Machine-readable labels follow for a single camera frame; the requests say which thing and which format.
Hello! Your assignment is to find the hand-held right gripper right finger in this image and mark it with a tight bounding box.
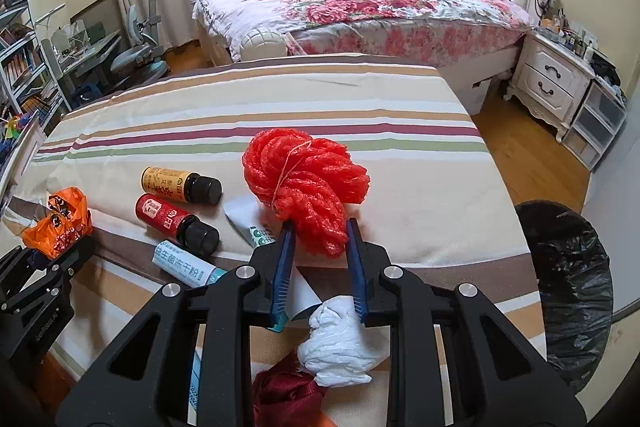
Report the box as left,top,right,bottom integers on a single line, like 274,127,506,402
346,217,587,427

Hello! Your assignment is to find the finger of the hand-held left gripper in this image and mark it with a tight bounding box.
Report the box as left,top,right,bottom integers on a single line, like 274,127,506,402
49,233,99,281

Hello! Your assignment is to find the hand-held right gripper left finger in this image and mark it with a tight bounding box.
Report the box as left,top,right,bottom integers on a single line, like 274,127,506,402
62,223,301,427

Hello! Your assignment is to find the orange plastic bag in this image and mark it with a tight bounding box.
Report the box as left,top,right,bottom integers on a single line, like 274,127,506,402
21,187,93,259

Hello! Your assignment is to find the white tube with green print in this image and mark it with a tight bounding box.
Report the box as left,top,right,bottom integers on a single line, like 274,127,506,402
222,199,325,322

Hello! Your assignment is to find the white tissue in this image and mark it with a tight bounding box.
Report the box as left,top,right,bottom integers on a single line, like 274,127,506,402
295,296,391,385

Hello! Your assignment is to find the red mesh net bundle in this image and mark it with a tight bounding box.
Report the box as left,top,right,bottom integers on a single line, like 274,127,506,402
241,125,371,258

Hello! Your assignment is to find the red cylindrical can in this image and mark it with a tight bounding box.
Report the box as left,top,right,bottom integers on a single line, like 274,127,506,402
134,193,221,258

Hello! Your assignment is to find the yellow label dark bottle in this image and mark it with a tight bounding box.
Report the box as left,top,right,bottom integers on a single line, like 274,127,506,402
140,166,223,206

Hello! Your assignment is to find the bin with black bag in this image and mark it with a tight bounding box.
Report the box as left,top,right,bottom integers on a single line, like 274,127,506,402
514,199,615,395

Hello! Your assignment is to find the dark red cloth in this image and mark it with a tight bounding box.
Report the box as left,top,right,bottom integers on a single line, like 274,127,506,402
251,349,328,427

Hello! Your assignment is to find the white blue paper packet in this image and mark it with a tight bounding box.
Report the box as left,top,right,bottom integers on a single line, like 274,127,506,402
187,349,206,413

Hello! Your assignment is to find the striped sheet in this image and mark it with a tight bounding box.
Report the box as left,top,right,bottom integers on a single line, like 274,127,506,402
0,52,546,427

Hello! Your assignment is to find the study desk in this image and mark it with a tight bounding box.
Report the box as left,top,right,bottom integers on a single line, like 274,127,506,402
42,19,123,108

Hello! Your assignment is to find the bookshelf with books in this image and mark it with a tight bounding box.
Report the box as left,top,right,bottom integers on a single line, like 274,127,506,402
0,0,71,132

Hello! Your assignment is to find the grey desk chair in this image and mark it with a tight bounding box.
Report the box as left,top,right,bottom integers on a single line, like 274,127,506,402
110,0,171,82

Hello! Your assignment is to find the floral quilt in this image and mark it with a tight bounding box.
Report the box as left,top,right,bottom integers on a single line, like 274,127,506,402
191,0,536,58

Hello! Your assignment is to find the white nightstand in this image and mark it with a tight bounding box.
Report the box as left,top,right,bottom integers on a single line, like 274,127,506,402
504,29,596,142

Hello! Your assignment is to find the plastic drawer unit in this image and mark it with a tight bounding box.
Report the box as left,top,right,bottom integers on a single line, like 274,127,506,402
562,77,628,172

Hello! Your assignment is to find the group of small bottles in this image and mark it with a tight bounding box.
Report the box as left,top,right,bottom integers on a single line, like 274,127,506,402
539,4,601,58

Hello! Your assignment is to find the black pouch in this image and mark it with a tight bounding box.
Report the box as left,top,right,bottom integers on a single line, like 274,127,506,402
590,52,623,92

